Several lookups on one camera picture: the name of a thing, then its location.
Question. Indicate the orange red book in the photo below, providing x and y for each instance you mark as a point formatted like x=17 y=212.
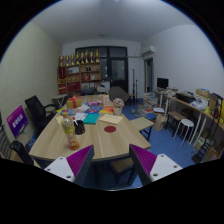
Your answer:
x=107 y=110

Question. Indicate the white air conditioner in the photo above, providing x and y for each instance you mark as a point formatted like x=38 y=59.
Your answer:
x=147 y=51

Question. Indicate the white round stool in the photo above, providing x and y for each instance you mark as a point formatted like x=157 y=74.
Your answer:
x=184 y=128

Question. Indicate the teal notebook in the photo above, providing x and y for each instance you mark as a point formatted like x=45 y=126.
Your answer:
x=91 y=119

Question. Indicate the wooden side desk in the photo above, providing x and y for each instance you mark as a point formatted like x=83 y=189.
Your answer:
x=198 y=117

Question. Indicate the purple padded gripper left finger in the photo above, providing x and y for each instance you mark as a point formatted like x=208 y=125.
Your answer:
x=73 y=168

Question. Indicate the black cup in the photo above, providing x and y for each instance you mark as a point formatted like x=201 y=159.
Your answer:
x=79 y=127

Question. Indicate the brown paper bag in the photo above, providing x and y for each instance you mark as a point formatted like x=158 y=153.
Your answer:
x=160 y=122

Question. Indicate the grey padded chair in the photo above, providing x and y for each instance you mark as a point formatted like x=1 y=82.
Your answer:
x=118 y=92

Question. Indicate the black office chair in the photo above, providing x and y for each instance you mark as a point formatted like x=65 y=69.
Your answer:
x=39 y=116

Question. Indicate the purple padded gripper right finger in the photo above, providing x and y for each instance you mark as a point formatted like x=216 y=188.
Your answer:
x=151 y=167

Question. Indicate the wooden trophy shelf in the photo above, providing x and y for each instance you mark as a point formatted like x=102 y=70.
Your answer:
x=79 y=71

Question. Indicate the beige paper envelope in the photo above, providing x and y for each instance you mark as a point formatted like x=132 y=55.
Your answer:
x=112 y=119

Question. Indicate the black window door frame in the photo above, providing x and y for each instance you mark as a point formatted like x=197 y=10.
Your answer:
x=114 y=64

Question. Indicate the small wooden side table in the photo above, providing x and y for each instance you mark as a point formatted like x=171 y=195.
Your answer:
x=143 y=124

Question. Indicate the black monitor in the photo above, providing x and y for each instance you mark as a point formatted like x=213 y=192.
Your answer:
x=162 y=83

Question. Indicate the red round coaster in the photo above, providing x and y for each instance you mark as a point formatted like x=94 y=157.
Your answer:
x=110 y=129

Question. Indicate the purple sign board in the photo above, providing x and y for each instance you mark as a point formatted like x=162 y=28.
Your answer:
x=17 y=121

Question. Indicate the flower pot with pink flowers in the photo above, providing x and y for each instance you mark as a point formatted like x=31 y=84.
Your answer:
x=118 y=104

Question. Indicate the clear plastic drink bottle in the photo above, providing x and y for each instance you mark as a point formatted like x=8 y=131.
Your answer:
x=69 y=130

